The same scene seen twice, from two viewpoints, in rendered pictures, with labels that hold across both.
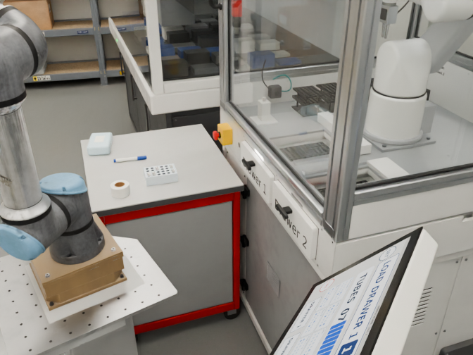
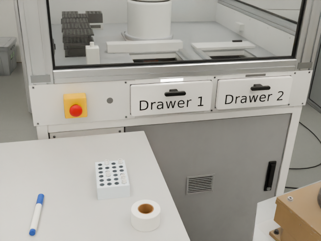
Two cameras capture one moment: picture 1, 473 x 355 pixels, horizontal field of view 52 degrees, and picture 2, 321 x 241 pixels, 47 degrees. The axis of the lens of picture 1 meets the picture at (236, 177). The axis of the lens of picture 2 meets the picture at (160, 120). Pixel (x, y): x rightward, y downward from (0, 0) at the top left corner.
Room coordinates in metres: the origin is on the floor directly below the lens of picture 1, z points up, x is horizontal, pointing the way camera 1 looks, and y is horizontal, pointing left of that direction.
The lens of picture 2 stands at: (1.47, 1.13, 1.38)
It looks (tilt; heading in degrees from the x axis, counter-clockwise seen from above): 26 degrees down; 275
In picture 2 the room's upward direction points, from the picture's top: 2 degrees clockwise
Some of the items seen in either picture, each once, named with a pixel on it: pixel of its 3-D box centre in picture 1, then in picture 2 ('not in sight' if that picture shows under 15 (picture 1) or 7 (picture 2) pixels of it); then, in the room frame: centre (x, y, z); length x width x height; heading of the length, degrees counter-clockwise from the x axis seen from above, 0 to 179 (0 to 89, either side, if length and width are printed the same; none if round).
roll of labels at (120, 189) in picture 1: (120, 189); (145, 215); (1.56, 0.44, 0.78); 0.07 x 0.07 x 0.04
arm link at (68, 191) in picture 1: (64, 200); not in sight; (1.09, 0.46, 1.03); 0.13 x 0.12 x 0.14; 160
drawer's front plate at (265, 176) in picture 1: (256, 170); (171, 98); (1.54, -0.07, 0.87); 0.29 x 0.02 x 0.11; 19
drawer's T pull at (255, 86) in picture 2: (285, 210); (259, 87); (1.23, -0.15, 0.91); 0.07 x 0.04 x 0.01; 19
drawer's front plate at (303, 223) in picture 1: (293, 218); (254, 92); (1.24, -0.17, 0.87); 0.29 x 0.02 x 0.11; 19
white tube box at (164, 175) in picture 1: (160, 174); (111, 179); (1.67, 0.30, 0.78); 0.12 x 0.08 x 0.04; 107
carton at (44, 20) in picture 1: (29, 13); not in sight; (5.02, 2.07, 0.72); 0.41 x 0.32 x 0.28; 103
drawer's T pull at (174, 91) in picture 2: (249, 163); (174, 92); (1.53, -0.05, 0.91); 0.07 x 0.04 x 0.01; 19
